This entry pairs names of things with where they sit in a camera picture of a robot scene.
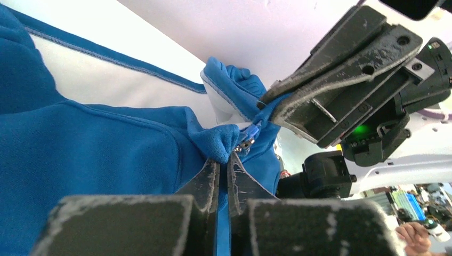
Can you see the person's bare hand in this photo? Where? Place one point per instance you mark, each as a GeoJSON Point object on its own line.
{"type": "Point", "coordinates": [416, 238]}

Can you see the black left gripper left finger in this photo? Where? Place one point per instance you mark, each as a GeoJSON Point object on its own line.
{"type": "Point", "coordinates": [180, 224]}

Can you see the cluttered background workbench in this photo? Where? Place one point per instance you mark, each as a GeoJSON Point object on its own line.
{"type": "Point", "coordinates": [409, 203]}

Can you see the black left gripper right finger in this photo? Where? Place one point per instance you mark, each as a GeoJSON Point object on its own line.
{"type": "Point", "coordinates": [262, 224]}

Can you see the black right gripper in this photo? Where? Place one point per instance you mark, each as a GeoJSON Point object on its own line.
{"type": "Point", "coordinates": [360, 85]}

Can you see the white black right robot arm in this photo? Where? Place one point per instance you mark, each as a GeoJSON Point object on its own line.
{"type": "Point", "coordinates": [324, 175]}

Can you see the blue zip-up jacket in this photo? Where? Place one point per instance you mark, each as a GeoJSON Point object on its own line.
{"type": "Point", "coordinates": [53, 147]}

